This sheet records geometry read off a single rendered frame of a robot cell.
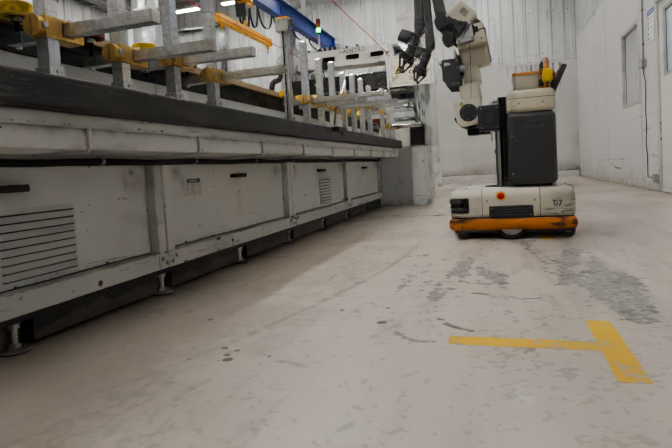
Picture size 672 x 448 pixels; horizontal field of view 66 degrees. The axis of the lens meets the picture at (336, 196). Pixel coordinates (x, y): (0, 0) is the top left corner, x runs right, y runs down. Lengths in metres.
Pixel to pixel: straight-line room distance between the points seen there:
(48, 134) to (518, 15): 11.38
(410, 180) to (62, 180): 4.44
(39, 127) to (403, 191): 4.72
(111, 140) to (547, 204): 2.21
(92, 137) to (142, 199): 0.55
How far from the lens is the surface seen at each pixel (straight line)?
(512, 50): 12.08
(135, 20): 1.34
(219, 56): 1.79
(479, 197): 2.97
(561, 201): 2.99
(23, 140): 1.38
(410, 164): 5.73
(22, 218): 1.65
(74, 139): 1.48
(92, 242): 1.84
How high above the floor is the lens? 0.44
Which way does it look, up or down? 3 degrees down
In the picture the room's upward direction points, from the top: 3 degrees counter-clockwise
